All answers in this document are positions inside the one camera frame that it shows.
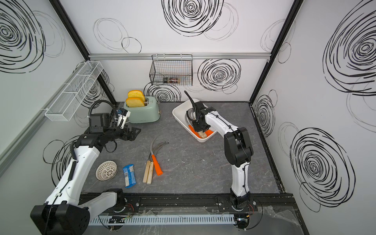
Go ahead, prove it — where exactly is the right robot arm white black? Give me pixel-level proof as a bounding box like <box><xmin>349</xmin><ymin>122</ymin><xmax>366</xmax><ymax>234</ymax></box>
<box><xmin>186</xmin><ymin>100</ymin><xmax>254</xmax><ymax>211</ymax></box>

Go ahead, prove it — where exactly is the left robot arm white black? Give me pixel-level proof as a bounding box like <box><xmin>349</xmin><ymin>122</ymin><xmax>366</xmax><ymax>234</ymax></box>
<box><xmin>30</xmin><ymin>126</ymin><xmax>141</xmax><ymax>235</ymax></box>

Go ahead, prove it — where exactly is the white rectangular storage box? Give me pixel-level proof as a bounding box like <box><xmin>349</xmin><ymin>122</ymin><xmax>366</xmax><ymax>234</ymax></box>
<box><xmin>172</xmin><ymin>99</ymin><xmax>231</xmax><ymax>143</ymax></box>

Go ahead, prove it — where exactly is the white round sink strainer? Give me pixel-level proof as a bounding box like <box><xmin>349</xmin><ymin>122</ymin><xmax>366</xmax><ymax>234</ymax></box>
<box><xmin>95</xmin><ymin>161</ymin><xmax>118</xmax><ymax>181</ymax></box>

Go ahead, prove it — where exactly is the front yellow toast slice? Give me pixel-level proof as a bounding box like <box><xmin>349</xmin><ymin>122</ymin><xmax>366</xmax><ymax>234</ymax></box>
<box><xmin>126</xmin><ymin>97</ymin><xmax>145</xmax><ymax>108</ymax></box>

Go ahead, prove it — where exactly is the yellow toast slice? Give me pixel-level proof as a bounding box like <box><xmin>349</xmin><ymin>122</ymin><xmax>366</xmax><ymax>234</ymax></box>
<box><xmin>127</xmin><ymin>90</ymin><xmax>145</xmax><ymax>100</ymax></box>
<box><xmin>126</xmin><ymin>97</ymin><xmax>145</xmax><ymax>108</ymax></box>

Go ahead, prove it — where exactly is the mint green toaster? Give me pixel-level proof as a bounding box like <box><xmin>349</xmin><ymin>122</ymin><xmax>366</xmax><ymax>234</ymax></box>
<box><xmin>123</xmin><ymin>97</ymin><xmax>161</xmax><ymax>124</ymax></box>

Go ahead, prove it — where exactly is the small jar in basket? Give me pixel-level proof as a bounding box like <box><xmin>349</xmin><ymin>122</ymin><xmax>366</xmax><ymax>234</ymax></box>
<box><xmin>163</xmin><ymin>77</ymin><xmax>180</xmax><ymax>84</ymax></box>

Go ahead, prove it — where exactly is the blue snack packet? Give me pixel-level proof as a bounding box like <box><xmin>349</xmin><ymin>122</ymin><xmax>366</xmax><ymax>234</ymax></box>
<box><xmin>122</xmin><ymin>164</ymin><xmax>137</xmax><ymax>188</ymax></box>

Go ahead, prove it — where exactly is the rear yellow toast slice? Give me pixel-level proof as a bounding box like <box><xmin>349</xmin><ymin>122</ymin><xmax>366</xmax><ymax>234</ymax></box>
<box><xmin>127</xmin><ymin>90</ymin><xmax>145</xmax><ymax>100</ymax></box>

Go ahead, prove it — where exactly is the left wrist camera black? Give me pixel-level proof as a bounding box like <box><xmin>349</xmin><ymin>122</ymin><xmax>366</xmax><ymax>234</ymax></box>
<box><xmin>89</xmin><ymin>113</ymin><xmax>111</xmax><ymax>133</ymax></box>

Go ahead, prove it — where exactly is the white mesh wall shelf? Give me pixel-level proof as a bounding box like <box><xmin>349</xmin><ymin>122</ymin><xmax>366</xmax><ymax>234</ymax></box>
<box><xmin>45</xmin><ymin>61</ymin><xmax>103</xmax><ymax>121</ymax></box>

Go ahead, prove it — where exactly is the black wire wall basket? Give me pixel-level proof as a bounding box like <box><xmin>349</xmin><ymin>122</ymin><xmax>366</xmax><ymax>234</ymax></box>
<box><xmin>149</xmin><ymin>54</ymin><xmax>193</xmax><ymax>86</ymax></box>

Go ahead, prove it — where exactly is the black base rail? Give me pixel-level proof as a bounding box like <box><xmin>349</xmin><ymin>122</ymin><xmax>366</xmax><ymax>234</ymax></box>
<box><xmin>77</xmin><ymin>192</ymin><xmax>297</xmax><ymax>212</ymax></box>

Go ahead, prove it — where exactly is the white slotted cable duct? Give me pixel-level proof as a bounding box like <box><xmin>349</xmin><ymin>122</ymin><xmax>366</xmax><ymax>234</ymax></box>
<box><xmin>89</xmin><ymin>214</ymin><xmax>236</xmax><ymax>227</ymax></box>

